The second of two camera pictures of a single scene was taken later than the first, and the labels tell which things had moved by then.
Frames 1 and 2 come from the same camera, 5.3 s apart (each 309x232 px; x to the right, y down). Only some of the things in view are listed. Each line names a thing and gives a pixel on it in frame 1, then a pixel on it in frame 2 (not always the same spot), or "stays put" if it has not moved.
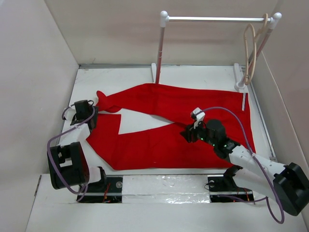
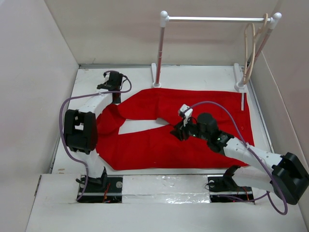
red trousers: [186, 106] stays put
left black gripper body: [94, 118] to [116, 101]
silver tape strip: [167, 189] stays put
